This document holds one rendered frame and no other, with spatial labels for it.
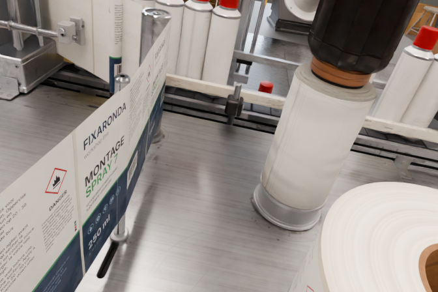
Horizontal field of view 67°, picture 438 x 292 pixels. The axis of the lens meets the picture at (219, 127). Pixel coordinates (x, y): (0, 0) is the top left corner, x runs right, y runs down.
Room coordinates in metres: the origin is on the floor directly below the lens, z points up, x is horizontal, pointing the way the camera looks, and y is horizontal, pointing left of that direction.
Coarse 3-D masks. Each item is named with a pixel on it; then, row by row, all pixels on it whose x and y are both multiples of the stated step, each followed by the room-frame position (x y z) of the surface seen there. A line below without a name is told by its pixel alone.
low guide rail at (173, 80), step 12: (168, 84) 0.57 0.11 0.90; (180, 84) 0.57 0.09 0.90; (192, 84) 0.57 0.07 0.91; (204, 84) 0.57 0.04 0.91; (216, 84) 0.58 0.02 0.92; (240, 96) 0.57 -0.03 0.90; (252, 96) 0.57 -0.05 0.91; (264, 96) 0.57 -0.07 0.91; (276, 96) 0.58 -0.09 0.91; (276, 108) 0.57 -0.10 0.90; (372, 120) 0.56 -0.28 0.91; (384, 120) 0.57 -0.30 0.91; (396, 132) 0.56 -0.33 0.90; (408, 132) 0.56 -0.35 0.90; (420, 132) 0.56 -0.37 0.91; (432, 132) 0.56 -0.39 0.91
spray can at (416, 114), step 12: (432, 72) 0.59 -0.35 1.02; (420, 84) 0.60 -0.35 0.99; (432, 84) 0.58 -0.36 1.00; (420, 96) 0.59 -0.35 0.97; (432, 96) 0.58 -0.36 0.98; (408, 108) 0.60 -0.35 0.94; (420, 108) 0.58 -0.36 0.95; (432, 108) 0.58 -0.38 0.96; (408, 120) 0.59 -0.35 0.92; (420, 120) 0.58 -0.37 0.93
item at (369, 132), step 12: (72, 72) 0.57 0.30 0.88; (84, 72) 0.58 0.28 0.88; (192, 96) 0.57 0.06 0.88; (204, 96) 0.58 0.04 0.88; (252, 108) 0.58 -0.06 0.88; (264, 108) 0.59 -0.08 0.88; (360, 132) 0.57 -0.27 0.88; (372, 132) 0.58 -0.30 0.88; (408, 144) 0.57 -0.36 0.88; (420, 144) 0.57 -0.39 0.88; (432, 144) 0.58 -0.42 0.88
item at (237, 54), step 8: (240, 56) 0.64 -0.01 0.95; (248, 56) 0.64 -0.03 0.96; (256, 56) 0.64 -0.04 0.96; (264, 56) 0.65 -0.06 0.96; (264, 64) 0.64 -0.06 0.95; (272, 64) 0.64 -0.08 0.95; (280, 64) 0.64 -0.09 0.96; (288, 64) 0.64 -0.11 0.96; (296, 64) 0.64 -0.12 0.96; (376, 80) 0.65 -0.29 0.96; (376, 88) 0.64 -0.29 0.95; (384, 88) 0.64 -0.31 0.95
